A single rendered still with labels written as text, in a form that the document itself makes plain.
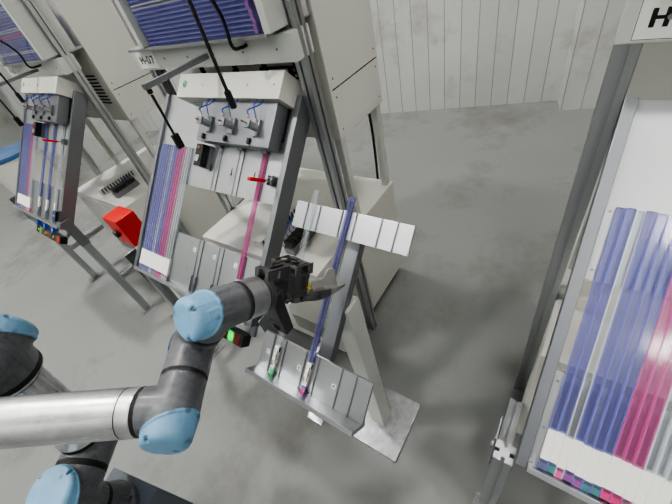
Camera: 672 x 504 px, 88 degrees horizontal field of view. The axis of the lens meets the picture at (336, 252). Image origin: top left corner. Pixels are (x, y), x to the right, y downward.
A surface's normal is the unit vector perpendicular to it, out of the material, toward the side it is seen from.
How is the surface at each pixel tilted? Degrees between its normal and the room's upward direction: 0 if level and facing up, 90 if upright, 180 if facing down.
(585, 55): 90
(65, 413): 18
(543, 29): 90
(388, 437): 0
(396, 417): 0
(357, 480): 0
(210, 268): 44
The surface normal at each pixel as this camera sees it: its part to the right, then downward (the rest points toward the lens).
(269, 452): -0.22, -0.71
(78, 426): 0.01, 0.00
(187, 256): -0.52, -0.05
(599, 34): -0.32, 0.70
